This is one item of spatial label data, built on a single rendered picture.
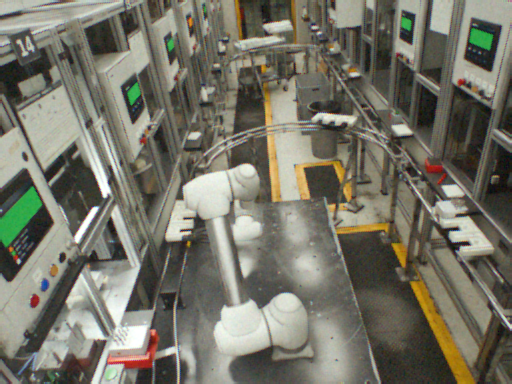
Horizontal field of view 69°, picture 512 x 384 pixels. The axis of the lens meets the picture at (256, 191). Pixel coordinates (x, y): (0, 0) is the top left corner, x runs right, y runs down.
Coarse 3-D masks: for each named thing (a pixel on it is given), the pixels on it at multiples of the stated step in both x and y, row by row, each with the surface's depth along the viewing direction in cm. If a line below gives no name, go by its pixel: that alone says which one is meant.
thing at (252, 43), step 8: (248, 40) 657; (256, 40) 628; (264, 40) 636; (272, 40) 641; (280, 40) 634; (240, 48) 615; (248, 48) 617; (264, 72) 697; (272, 72) 697; (240, 80) 674; (248, 80) 670; (256, 80) 663; (264, 80) 657; (272, 80) 658; (280, 80) 714; (240, 88) 694; (288, 88) 675; (248, 96) 660
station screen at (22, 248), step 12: (24, 192) 102; (36, 192) 107; (12, 204) 97; (0, 216) 92; (36, 216) 106; (48, 216) 111; (24, 228) 100; (36, 228) 105; (0, 240) 91; (12, 240) 96; (24, 240) 100; (36, 240) 105; (12, 252) 95; (24, 252) 100
